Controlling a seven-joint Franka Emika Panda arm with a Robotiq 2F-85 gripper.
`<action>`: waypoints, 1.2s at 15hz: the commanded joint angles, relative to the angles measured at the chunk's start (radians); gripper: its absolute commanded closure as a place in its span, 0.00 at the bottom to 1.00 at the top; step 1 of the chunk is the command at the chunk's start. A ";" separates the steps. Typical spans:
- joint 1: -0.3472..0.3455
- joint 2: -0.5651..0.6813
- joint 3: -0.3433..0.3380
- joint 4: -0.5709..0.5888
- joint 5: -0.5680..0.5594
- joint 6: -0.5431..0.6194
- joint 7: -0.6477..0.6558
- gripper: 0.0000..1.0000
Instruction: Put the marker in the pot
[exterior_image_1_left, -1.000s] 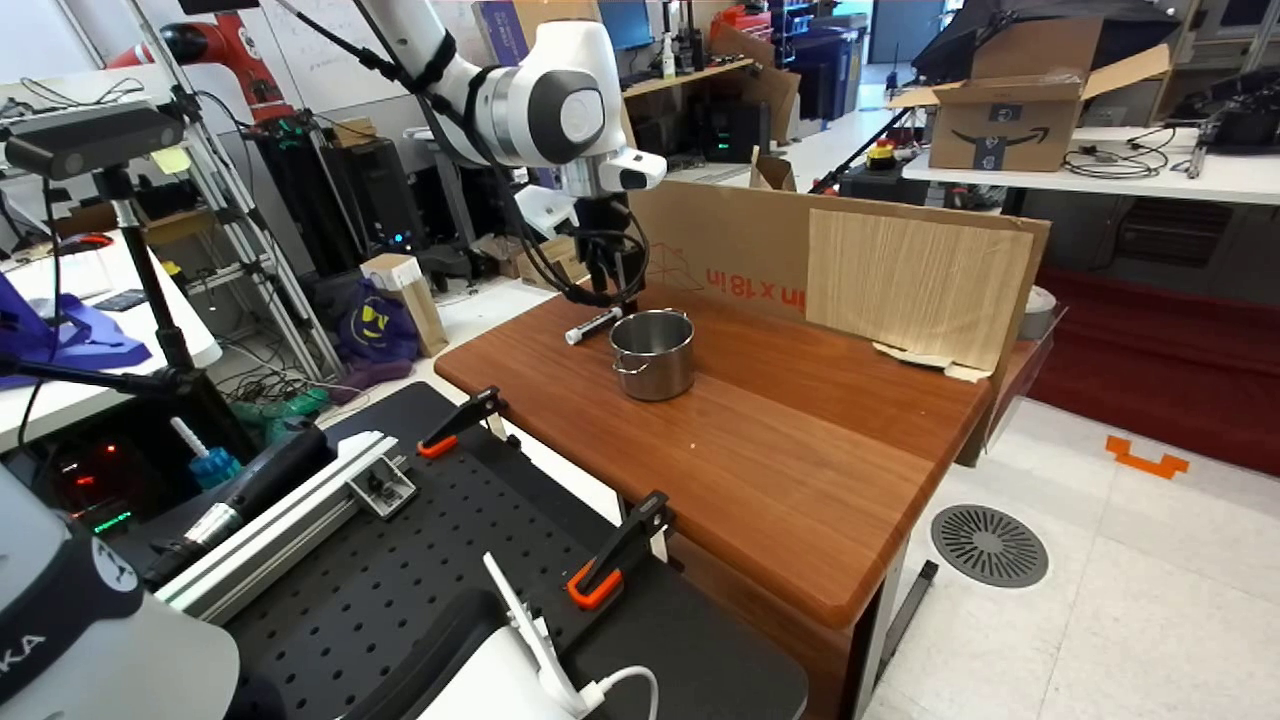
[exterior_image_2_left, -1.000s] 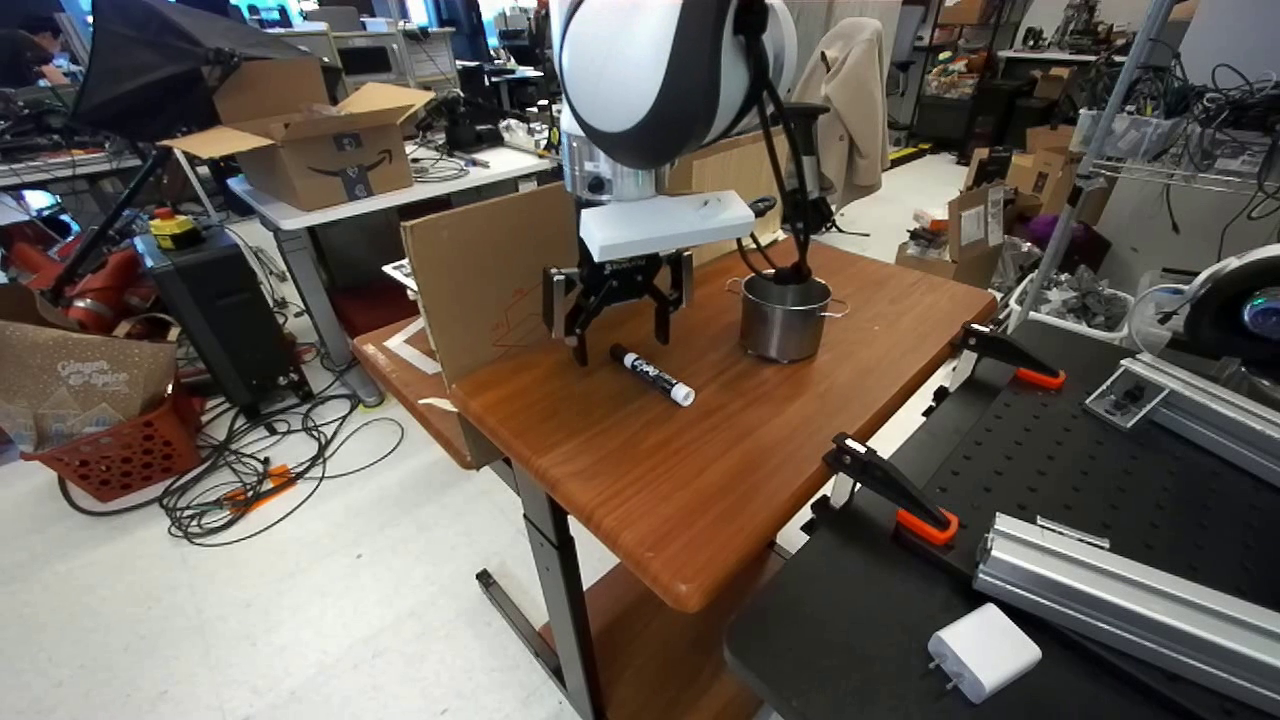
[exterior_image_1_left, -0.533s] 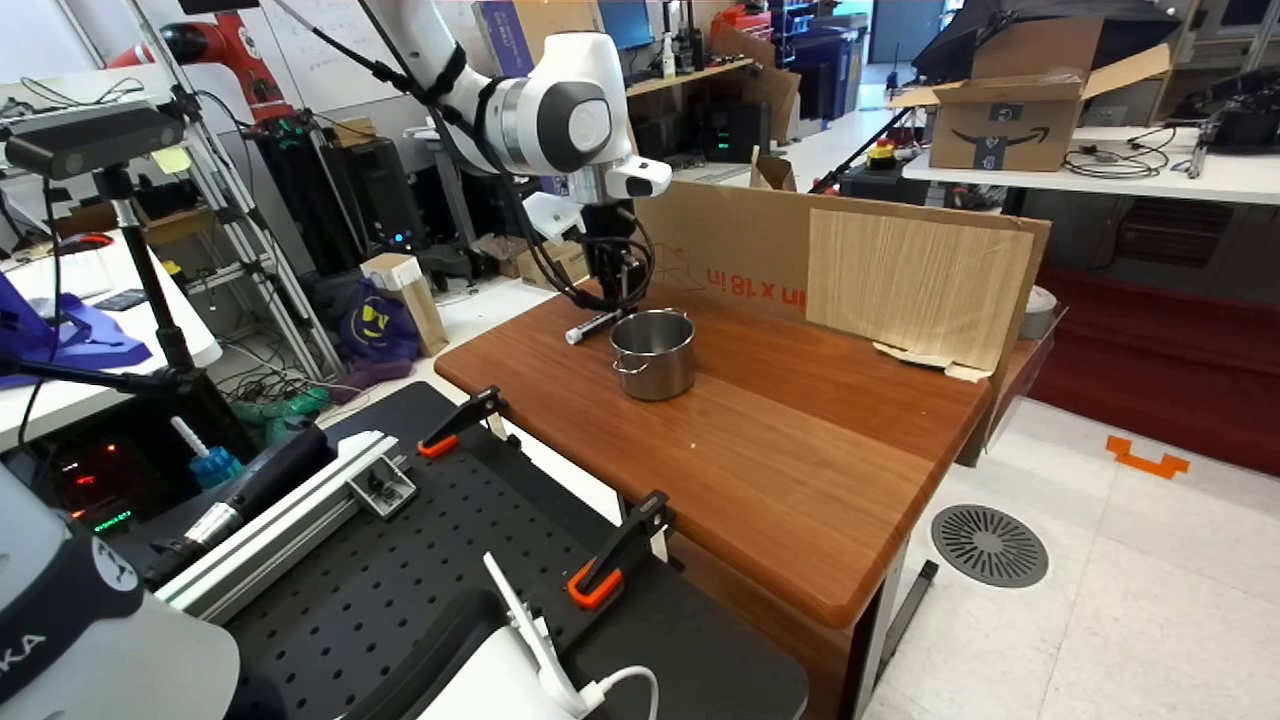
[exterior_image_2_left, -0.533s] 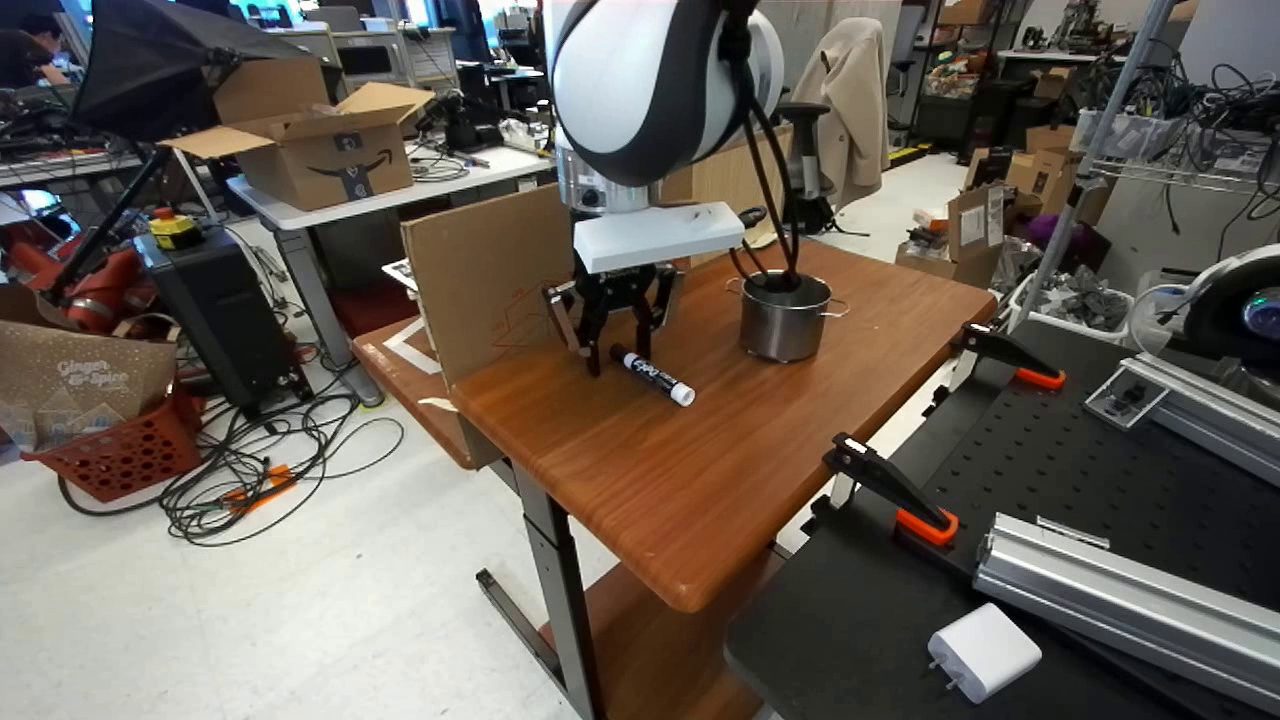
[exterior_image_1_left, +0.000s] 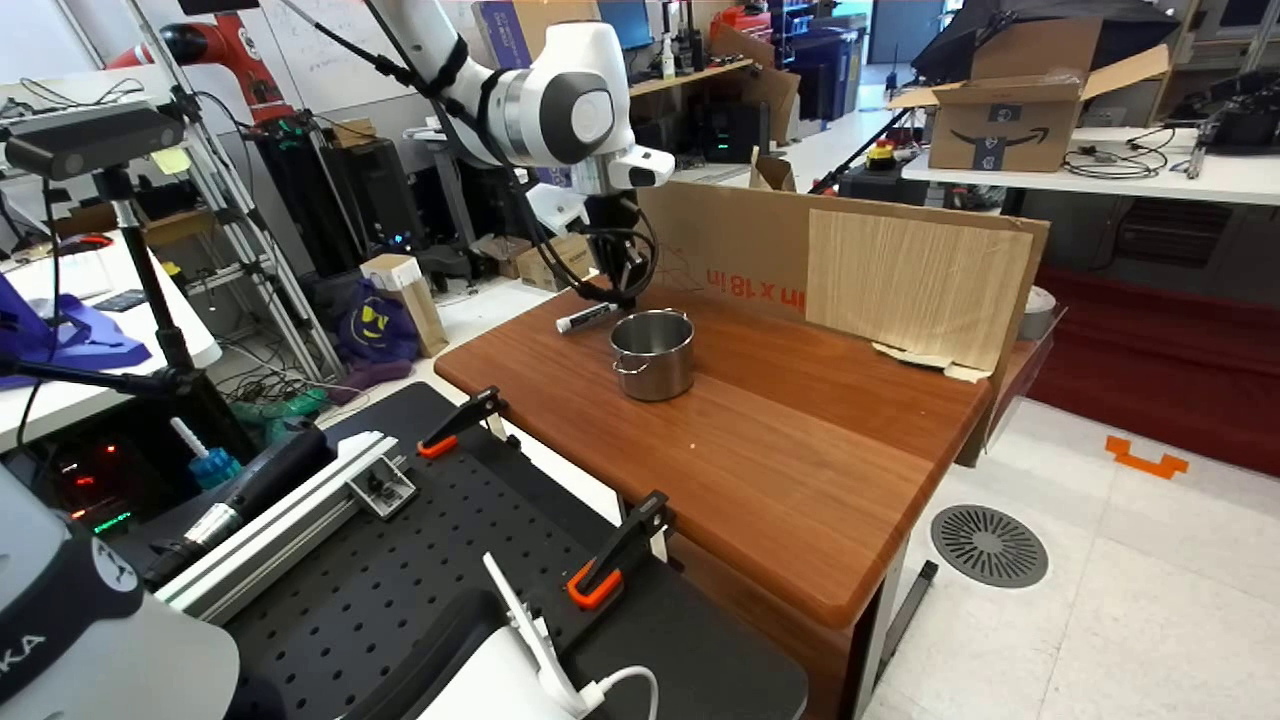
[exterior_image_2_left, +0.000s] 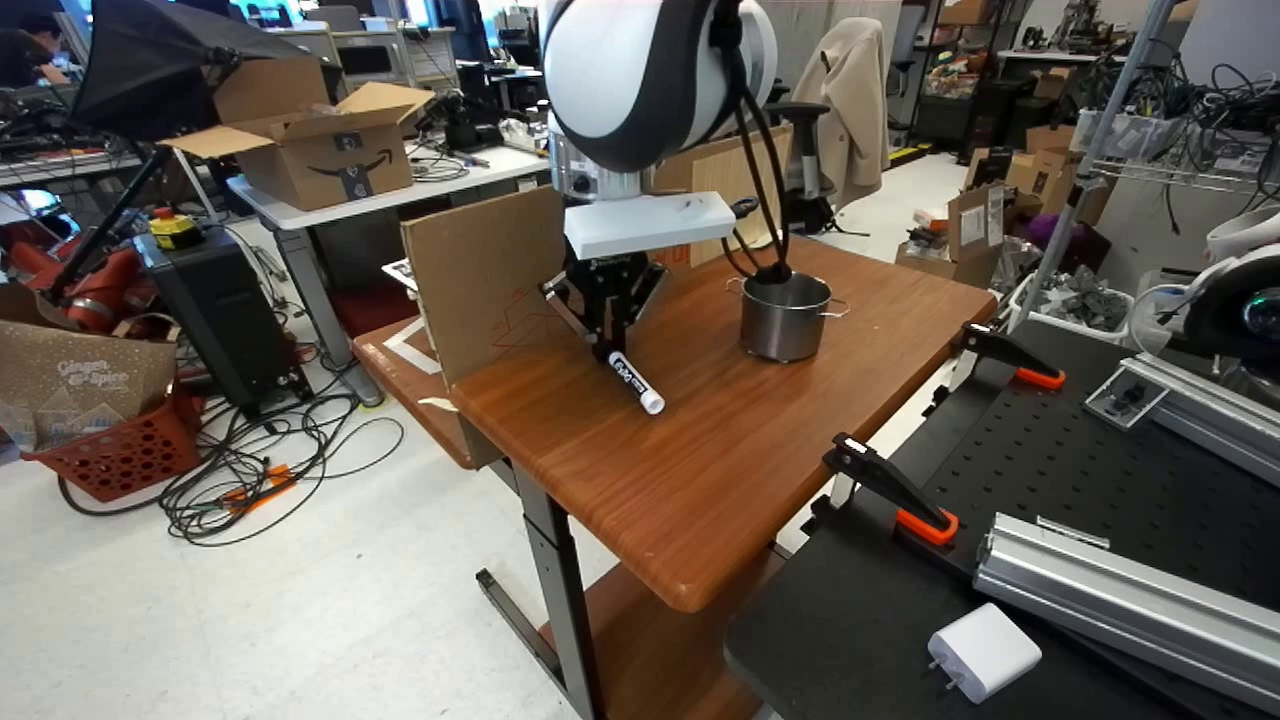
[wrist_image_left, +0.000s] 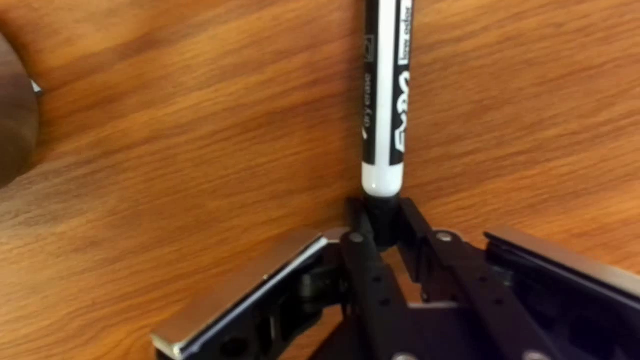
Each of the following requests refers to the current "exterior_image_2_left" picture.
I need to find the long aluminium extrusion rail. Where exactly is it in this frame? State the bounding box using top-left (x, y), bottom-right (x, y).
top-left (973, 508), bottom-right (1280, 720)

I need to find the black floor cables bundle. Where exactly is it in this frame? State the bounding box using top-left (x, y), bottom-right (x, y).
top-left (51, 380), bottom-right (407, 553)

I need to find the grey office desk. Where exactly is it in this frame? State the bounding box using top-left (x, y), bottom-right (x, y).
top-left (222, 140), bottom-right (556, 374)

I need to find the black metal table leg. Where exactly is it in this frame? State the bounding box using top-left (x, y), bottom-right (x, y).
top-left (474, 457), bottom-right (611, 720)

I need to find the brown paper bag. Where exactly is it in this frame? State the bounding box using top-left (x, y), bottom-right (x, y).
top-left (0, 315), bottom-right (181, 457)

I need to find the black photo softbox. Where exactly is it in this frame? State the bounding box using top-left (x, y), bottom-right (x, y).
top-left (69, 0), bottom-right (311, 144)

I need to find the brown cardboard panel with print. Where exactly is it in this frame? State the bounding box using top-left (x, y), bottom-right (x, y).
top-left (396, 124), bottom-right (795, 392)

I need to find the stainless steel pot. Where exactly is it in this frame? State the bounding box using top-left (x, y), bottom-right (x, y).
top-left (730, 263), bottom-right (847, 366)

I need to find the aluminium extrusion rail with socket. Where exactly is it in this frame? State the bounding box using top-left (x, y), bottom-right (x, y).
top-left (1080, 348), bottom-right (1280, 487)

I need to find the red plastic basket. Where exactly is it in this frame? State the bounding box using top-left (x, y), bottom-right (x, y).
top-left (28, 389), bottom-right (209, 508)

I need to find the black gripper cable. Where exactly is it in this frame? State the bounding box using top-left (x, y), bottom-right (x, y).
top-left (718, 0), bottom-right (802, 288)

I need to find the white power adapter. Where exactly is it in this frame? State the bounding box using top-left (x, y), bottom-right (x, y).
top-left (924, 599), bottom-right (1050, 708)

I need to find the black controller box with e-stop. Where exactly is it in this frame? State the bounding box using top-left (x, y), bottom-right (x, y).
top-left (131, 209), bottom-right (299, 418)

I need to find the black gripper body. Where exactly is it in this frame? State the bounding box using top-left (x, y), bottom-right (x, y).
top-left (541, 251), bottom-right (669, 335)

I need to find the black perforated breadboard table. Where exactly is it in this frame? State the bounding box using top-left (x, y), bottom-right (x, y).
top-left (720, 315), bottom-right (1280, 720)

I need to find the black clamp with orange handle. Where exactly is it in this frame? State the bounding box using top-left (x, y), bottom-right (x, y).
top-left (821, 433), bottom-right (966, 556)
top-left (962, 321), bottom-right (1073, 401)

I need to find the beige coat on chair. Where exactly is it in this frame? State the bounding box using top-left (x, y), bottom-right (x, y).
top-left (789, 10), bottom-right (894, 212)

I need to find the open cardboard box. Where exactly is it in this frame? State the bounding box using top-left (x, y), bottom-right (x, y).
top-left (157, 52), bottom-right (440, 217)

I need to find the black marker with white cap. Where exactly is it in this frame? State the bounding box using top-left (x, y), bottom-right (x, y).
top-left (604, 348), bottom-right (669, 418)

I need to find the wooden table top with shelf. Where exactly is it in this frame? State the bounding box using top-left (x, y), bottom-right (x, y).
top-left (349, 234), bottom-right (1002, 720)

